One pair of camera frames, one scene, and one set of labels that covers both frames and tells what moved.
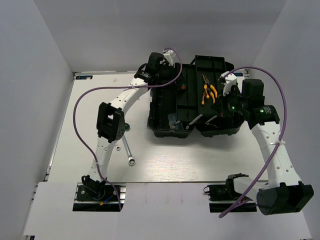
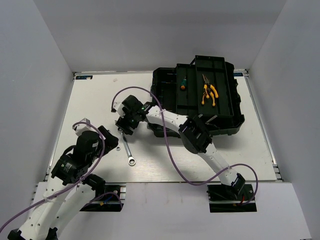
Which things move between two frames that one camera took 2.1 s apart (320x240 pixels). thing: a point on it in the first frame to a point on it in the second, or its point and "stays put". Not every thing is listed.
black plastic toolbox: (193, 100) stays put
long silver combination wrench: (131, 160) stays put
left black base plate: (99, 197) stays put
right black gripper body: (231, 103) to (129, 119)
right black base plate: (221, 196) stays put
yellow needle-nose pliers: (213, 93) to (204, 93)
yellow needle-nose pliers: (208, 85) stays put
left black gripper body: (167, 73) to (109, 142)
